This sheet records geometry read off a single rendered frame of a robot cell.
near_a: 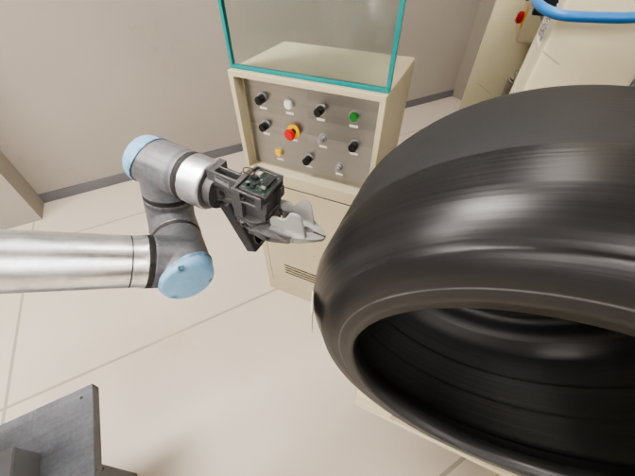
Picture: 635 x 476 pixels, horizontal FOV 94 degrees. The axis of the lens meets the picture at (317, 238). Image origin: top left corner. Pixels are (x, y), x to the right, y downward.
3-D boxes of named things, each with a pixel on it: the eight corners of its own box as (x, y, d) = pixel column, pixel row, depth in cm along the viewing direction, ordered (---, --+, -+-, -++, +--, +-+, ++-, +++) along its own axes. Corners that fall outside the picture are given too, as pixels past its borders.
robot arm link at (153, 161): (163, 171, 63) (155, 124, 56) (212, 192, 60) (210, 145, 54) (123, 190, 55) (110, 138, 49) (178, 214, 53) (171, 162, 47)
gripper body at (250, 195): (263, 203, 44) (196, 175, 46) (265, 240, 50) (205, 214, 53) (287, 176, 49) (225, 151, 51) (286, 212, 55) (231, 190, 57)
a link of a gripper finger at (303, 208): (329, 218, 46) (276, 196, 48) (323, 243, 50) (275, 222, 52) (336, 206, 48) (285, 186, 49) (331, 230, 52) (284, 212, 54)
